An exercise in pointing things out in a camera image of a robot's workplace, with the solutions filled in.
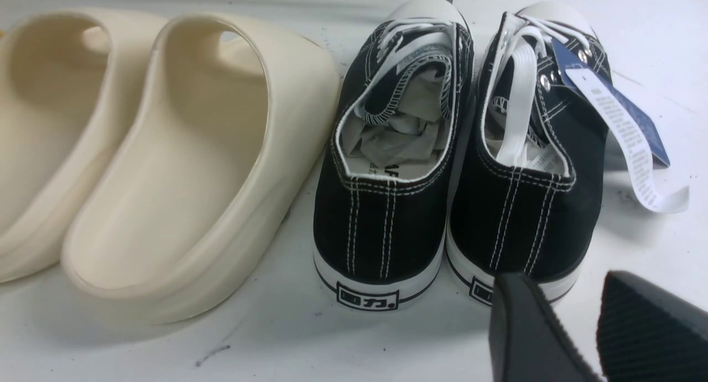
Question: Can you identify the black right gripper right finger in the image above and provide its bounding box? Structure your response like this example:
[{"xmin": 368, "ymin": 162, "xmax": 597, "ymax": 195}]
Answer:
[{"xmin": 596, "ymin": 270, "xmax": 707, "ymax": 381}]

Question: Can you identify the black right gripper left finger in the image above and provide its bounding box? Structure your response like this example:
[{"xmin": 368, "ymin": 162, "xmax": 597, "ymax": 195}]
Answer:
[{"xmin": 489, "ymin": 273, "xmax": 601, "ymax": 381}]

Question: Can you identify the black canvas sneaker, right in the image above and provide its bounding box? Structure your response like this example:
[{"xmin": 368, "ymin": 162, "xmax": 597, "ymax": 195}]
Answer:
[{"xmin": 446, "ymin": 1, "xmax": 612, "ymax": 307}]

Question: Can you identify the black canvas sneaker, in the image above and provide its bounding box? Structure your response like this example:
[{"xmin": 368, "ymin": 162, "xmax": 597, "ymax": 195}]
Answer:
[
  {"xmin": 313, "ymin": 0, "xmax": 475, "ymax": 312},
  {"xmin": 446, "ymin": 1, "xmax": 612, "ymax": 307}
]

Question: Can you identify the blue white hang tag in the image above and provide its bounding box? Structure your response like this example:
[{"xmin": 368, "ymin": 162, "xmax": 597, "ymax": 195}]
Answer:
[{"xmin": 551, "ymin": 39, "xmax": 690, "ymax": 213}]

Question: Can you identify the black canvas sneaker, left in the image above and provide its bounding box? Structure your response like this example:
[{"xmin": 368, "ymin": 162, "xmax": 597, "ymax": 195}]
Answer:
[{"xmin": 313, "ymin": 0, "xmax": 475, "ymax": 312}]

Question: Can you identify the cream slipper, right of pair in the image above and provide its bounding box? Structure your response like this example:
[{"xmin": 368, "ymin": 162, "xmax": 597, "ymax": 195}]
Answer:
[{"xmin": 61, "ymin": 13, "xmax": 341, "ymax": 325}]

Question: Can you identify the cream slipper, of pair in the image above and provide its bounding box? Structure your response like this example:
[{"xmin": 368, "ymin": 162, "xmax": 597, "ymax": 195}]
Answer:
[
  {"xmin": 61, "ymin": 13, "xmax": 341, "ymax": 325},
  {"xmin": 1, "ymin": 8, "xmax": 167, "ymax": 283}
]

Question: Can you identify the cream slipper, left of pair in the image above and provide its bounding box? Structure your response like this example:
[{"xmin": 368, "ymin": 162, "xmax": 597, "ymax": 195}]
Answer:
[{"xmin": 1, "ymin": 8, "xmax": 167, "ymax": 283}]

